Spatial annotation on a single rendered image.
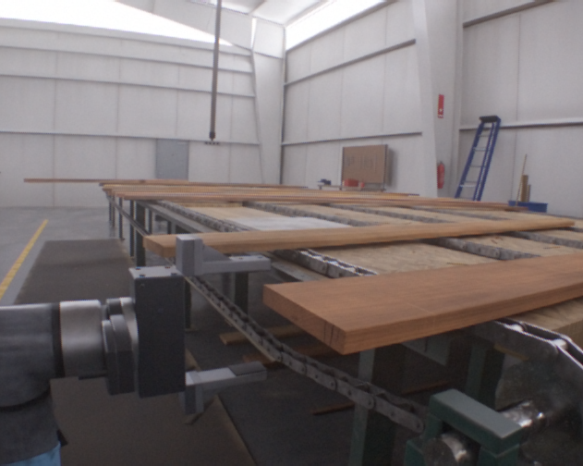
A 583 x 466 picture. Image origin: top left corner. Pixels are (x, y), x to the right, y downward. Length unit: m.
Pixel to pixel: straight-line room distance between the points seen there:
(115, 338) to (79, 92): 13.30
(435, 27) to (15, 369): 8.49
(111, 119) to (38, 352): 13.16
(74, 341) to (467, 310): 0.46
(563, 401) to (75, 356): 0.55
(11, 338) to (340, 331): 0.32
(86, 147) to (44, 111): 1.57
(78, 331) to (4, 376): 0.08
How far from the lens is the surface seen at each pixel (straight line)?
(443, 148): 8.39
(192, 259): 0.44
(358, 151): 10.70
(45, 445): 0.49
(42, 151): 13.48
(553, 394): 0.61
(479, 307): 0.60
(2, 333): 0.43
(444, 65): 8.62
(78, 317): 0.43
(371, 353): 0.97
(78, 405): 2.09
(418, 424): 0.77
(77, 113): 13.52
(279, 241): 1.06
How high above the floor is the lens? 1.03
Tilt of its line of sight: 7 degrees down
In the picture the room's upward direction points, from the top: 3 degrees clockwise
